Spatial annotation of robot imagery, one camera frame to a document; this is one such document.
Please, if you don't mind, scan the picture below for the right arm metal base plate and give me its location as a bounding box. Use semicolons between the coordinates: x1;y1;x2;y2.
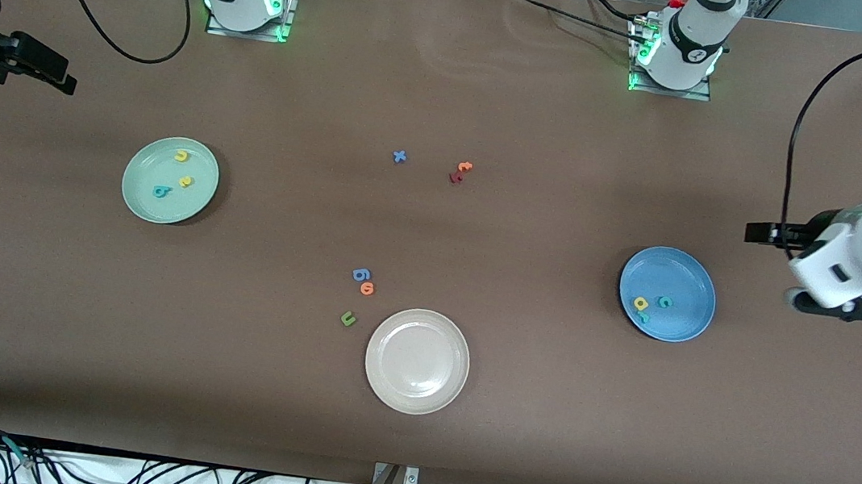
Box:
205;0;298;45

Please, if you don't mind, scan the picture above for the brown table cover sheet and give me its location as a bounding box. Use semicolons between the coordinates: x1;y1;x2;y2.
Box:
0;0;862;484

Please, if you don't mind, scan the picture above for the beige plate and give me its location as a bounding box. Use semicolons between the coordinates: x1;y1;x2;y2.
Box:
360;302;477;421

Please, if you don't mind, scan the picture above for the black cable on table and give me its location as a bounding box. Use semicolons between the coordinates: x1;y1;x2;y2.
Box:
582;0;658;25
501;0;653;40

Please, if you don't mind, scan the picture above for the teal tipped cable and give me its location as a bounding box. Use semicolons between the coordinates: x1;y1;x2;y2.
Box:
0;432;44;470

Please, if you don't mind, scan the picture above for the pale green plate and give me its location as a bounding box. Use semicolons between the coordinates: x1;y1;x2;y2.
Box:
117;131;224;231

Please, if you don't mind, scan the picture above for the blue plate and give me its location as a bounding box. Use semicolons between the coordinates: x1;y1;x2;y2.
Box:
614;241;722;348

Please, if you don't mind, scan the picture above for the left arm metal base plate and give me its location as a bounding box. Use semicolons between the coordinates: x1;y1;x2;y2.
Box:
625;14;720;102

